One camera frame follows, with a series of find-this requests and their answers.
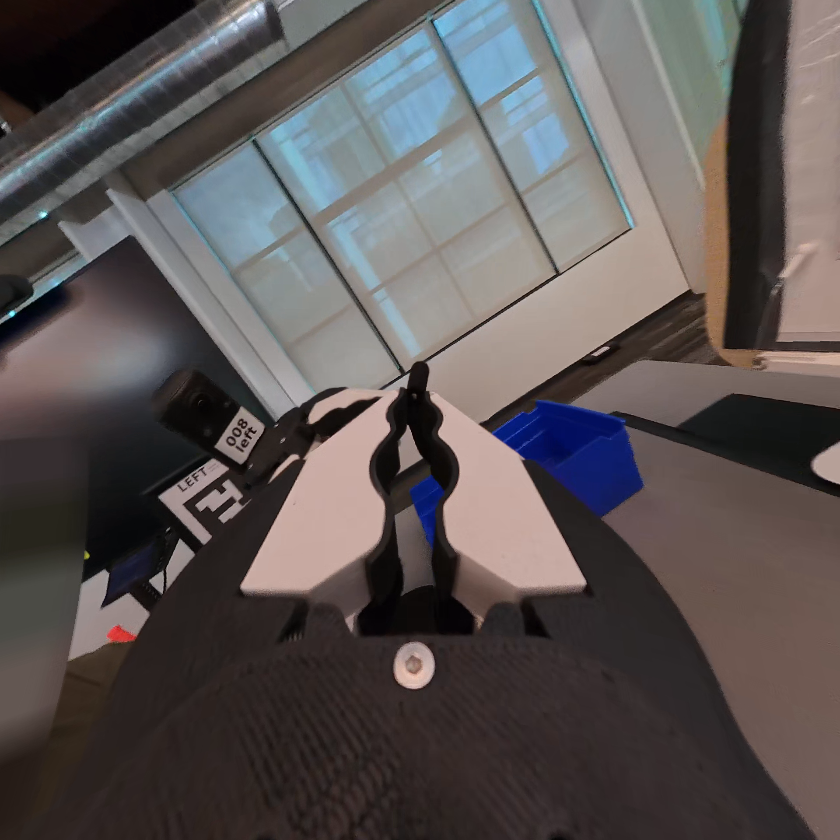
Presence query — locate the silver ventilation duct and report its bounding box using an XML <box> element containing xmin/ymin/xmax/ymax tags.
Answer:
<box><xmin>0</xmin><ymin>0</ymin><xmax>286</xmax><ymax>227</ymax></box>

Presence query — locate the large paned window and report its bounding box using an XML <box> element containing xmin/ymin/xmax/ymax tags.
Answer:
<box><xmin>147</xmin><ymin>0</ymin><xmax>634</xmax><ymax>395</ymax></box>

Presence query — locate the blue plastic bin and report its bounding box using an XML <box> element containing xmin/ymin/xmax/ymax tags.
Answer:
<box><xmin>410</xmin><ymin>400</ymin><xmax>645</xmax><ymax>546</ymax></box>

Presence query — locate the instruction sheet display board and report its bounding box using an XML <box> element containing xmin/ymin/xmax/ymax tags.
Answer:
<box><xmin>703</xmin><ymin>0</ymin><xmax>840</xmax><ymax>378</ymax></box>

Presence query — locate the black table mat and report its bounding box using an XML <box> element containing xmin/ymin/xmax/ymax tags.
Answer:
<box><xmin>679</xmin><ymin>394</ymin><xmax>840</xmax><ymax>496</ymax></box>

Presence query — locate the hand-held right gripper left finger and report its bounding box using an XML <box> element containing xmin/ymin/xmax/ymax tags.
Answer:
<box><xmin>239</xmin><ymin>387</ymin><xmax>404</xmax><ymax>624</ymax></box>

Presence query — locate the white marker sign board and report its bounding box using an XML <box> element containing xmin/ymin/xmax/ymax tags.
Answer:
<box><xmin>157</xmin><ymin>459</ymin><xmax>253</xmax><ymax>546</ymax></box>

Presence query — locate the large black wall screen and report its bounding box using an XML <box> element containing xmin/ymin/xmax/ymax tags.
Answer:
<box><xmin>0</xmin><ymin>236</ymin><xmax>280</xmax><ymax>578</ymax></box>

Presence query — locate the small tablet screen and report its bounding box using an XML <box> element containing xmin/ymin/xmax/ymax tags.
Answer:
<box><xmin>105</xmin><ymin>541</ymin><xmax>172</xmax><ymax>605</ymax></box>

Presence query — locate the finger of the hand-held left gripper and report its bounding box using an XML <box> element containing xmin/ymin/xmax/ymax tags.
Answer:
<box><xmin>297</xmin><ymin>410</ymin><xmax>368</xmax><ymax>463</ymax></box>
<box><xmin>307</xmin><ymin>387</ymin><xmax>399</xmax><ymax>431</ymax></box>

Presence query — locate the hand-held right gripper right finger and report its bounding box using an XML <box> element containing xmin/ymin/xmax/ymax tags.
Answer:
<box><xmin>423</xmin><ymin>390</ymin><xmax>588</xmax><ymax>623</ymax></box>

